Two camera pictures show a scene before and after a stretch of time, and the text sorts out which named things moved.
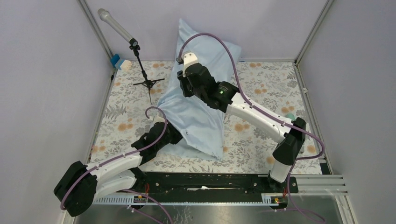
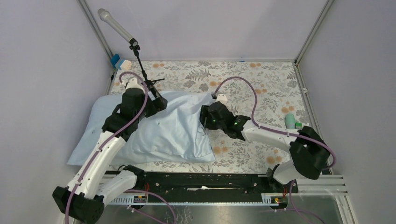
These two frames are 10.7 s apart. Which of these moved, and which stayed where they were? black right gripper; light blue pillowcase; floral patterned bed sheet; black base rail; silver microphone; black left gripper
Moved: light blue pillowcase; black right gripper; black left gripper
Stayed: silver microphone; floral patterned bed sheet; black base rail
